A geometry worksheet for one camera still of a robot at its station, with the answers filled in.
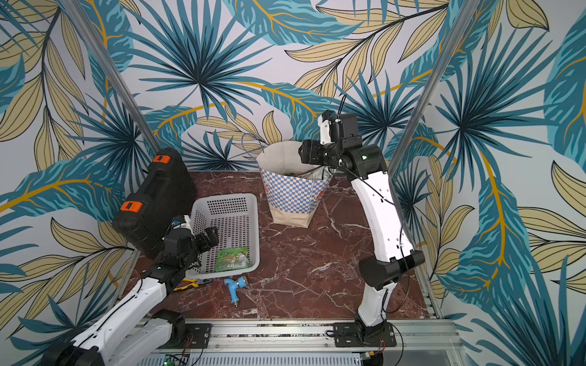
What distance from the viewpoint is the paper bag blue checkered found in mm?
852

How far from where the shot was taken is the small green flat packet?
815mm

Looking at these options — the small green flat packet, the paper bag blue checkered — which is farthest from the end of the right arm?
the small green flat packet

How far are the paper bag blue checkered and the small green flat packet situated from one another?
7.7 inches

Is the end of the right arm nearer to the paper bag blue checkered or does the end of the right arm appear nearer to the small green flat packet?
the paper bag blue checkered
